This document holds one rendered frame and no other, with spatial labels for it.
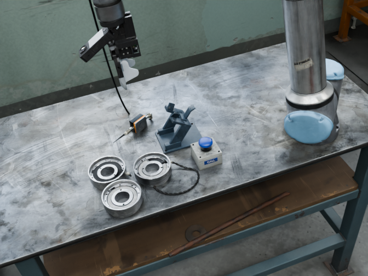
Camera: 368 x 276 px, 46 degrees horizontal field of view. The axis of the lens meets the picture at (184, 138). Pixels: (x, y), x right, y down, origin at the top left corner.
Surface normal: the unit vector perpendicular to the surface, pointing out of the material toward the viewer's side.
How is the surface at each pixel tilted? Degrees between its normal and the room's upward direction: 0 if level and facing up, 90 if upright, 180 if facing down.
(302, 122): 97
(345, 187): 0
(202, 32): 90
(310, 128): 97
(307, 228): 0
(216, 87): 0
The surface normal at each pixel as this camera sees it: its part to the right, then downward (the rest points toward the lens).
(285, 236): -0.08, -0.74
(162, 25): 0.33, 0.61
